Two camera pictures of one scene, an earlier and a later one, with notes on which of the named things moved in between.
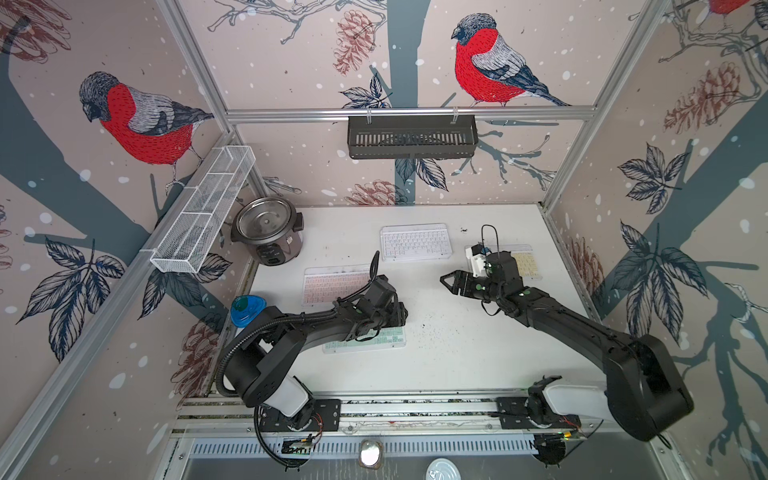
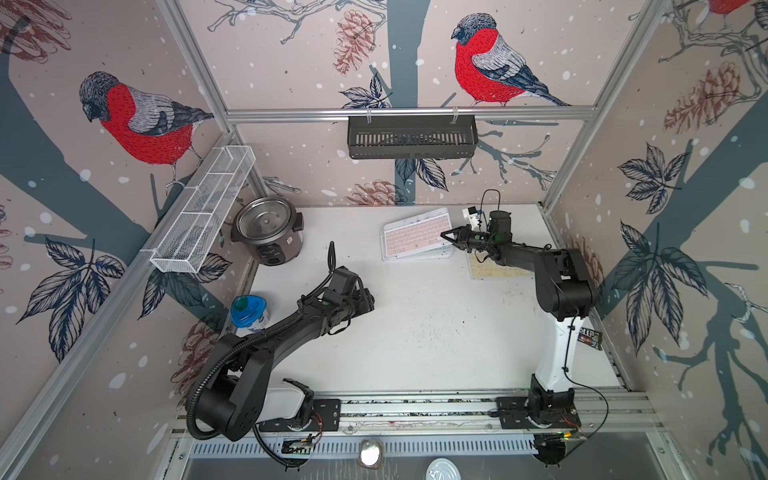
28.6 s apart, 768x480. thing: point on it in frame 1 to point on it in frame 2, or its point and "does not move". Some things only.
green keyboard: [386, 337] to [436, 253]
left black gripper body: [392, 317] to [359, 303]
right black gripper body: [488, 290] to [482, 241]
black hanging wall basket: [412, 137] does not move
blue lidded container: [244, 308] does not move
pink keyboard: [326, 284] to [417, 234]
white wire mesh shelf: [191, 234] does not move
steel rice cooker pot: [270, 227] does not move
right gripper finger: [460, 280] to [462, 234]
